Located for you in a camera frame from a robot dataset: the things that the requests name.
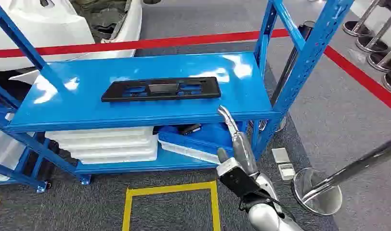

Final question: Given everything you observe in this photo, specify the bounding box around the white plastic tray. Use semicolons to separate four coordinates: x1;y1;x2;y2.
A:
45;126;155;141
159;141;222;165
56;135;158;151
80;153;158;166
69;145;158;159

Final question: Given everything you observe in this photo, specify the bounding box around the small metal floor plate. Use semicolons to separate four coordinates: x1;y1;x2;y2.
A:
277;163;296;181
271;147;291;164

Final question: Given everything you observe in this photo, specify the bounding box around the blue steel shelf rack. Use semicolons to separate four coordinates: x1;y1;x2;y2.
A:
0;78;52;194
0;0;356;186

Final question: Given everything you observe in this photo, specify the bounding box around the long black plastic panel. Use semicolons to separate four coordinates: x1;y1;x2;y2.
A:
101;76;222;103

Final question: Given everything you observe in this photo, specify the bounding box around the white car body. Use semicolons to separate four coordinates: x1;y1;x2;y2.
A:
0;0;143;85

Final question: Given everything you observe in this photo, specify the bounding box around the small black plastic part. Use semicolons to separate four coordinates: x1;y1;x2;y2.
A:
152;123;203;136

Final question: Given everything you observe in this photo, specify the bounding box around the blue plastic crate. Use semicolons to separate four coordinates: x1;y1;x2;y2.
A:
157;122;244;157

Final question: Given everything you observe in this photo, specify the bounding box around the black stanchion post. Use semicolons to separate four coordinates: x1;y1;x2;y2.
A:
259;20;316;133

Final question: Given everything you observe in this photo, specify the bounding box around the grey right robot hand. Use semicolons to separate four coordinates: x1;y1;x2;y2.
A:
217;105;259;177

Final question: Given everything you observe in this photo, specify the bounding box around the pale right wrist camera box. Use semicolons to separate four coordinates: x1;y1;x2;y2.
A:
216;158;261;198

